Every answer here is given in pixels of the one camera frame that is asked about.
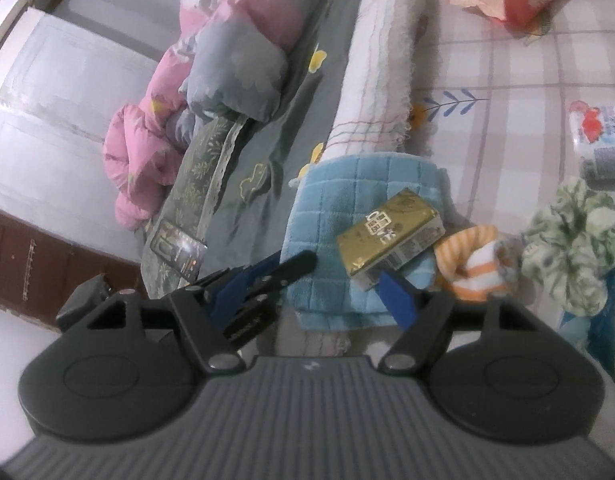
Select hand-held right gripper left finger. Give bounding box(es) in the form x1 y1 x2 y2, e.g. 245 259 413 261
87 271 247 373

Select grey bedsheet with yellow prints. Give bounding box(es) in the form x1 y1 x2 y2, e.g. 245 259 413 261
142 0 375 286

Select gold tissue pack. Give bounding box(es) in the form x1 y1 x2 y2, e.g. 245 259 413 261
336 187 445 292

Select white red printed tissue pack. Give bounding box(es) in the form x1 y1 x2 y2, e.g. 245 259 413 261
567 100 615 161

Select white blue printed plastic bag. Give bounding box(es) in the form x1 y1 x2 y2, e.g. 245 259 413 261
557 265 615 386

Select orange striped knotted towel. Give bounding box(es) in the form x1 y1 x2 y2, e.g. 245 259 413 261
434 225 521 303

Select green patterned lace-edged cloth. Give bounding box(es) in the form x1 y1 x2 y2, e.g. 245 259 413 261
140 112 250 301

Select pink grey floral quilt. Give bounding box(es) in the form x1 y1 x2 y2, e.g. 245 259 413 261
102 0 361 231

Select pale plaid bed sheet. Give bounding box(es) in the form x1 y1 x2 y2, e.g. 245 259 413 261
407 0 615 386

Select white panelled door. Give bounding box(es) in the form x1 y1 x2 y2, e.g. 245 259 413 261
0 7 160 266

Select brown wooden cabinet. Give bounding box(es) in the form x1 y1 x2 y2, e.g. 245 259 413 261
0 205 148 316

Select light blue checked towel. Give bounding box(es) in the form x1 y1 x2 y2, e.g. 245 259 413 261
280 152 455 333

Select grey rolled towel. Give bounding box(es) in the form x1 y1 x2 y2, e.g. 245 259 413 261
581 147 615 182

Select green floral ruffled cloth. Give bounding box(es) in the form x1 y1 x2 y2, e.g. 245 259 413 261
521 177 615 318

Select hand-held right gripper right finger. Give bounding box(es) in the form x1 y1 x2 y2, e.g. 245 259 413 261
380 267 535 372

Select rolled white fringed blanket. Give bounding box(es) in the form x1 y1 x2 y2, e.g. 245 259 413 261
325 0 428 166

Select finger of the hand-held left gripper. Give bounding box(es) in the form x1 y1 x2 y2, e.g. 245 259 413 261
274 251 318 283
234 254 280 286

